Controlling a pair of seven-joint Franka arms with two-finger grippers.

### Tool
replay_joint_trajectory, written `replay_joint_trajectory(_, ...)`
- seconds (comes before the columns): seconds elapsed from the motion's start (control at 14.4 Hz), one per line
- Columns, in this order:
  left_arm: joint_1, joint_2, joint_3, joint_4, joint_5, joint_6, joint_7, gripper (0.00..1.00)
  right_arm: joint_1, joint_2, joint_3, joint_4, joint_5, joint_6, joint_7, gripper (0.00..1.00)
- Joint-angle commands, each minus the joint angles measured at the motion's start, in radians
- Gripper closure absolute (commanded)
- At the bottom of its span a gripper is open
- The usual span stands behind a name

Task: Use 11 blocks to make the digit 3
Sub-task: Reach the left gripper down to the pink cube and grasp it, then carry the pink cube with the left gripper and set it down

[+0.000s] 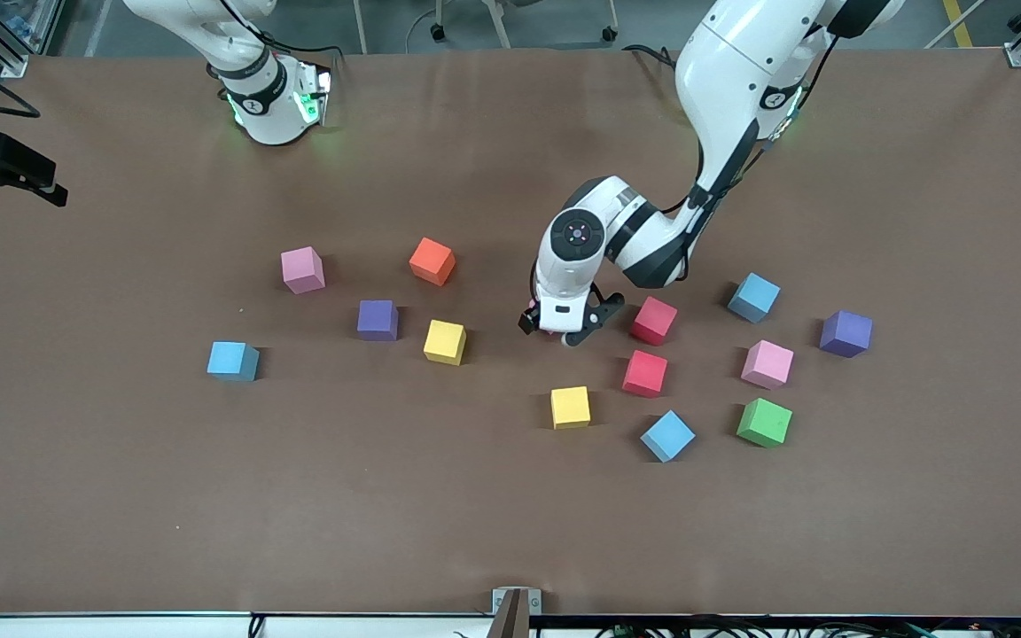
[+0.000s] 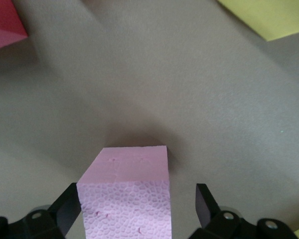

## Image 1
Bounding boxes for yellow foam cube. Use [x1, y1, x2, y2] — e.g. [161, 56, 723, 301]
[550, 385, 592, 431]
[423, 319, 468, 367]

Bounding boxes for orange foam cube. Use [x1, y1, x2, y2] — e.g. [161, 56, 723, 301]
[409, 237, 457, 287]

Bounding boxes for red foam cube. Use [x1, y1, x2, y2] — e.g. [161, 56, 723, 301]
[621, 349, 669, 399]
[630, 296, 679, 346]

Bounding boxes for purple foam cube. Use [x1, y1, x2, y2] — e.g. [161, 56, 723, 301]
[819, 309, 874, 359]
[356, 300, 401, 343]

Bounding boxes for blue foam cube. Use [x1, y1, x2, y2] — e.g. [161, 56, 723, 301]
[640, 409, 697, 463]
[207, 341, 261, 383]
[727, 272, 782, 324]

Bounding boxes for green foam cube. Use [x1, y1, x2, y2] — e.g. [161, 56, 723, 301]
[736, 397, 794, 448]

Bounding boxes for brown table cover mat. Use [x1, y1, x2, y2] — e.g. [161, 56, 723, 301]
[0, 46, 1021, 617]

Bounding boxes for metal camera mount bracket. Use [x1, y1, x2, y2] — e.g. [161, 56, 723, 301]
[491, 587, 543, 638]

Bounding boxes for black cable bundle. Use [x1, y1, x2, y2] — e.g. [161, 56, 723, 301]
[595, 614, 1021, 638]

